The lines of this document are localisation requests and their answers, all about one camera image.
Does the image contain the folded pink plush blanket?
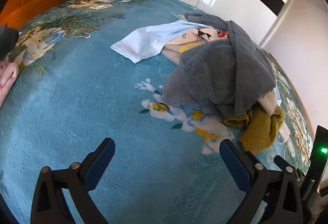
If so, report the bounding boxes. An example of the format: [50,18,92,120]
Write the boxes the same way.
[0,59,20,109]

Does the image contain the teal floral blanket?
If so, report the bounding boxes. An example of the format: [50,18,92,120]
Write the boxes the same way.
[0,0,314,224]

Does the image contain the dark grey plush cloth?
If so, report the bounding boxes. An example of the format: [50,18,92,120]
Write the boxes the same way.
[0,24,20,62]

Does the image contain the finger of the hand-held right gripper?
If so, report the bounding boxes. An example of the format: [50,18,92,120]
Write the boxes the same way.
[273,155,303,184]

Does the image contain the mustard knitted sweater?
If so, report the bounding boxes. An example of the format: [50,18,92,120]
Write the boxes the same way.
[222,106,285,155]

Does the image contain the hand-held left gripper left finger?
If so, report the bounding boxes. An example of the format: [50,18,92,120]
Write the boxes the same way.
[30,137,116,224]

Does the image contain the white cloth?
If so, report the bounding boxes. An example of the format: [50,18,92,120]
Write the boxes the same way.
[257,87,291,144]

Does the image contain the light blue printed shirt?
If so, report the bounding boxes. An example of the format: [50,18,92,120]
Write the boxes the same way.
[110,20,228,64]

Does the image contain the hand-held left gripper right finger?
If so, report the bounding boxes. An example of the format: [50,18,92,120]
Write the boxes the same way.
[219,138,304,224]

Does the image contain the grey fleece pants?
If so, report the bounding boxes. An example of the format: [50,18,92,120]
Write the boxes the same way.
[164,12,276,117]

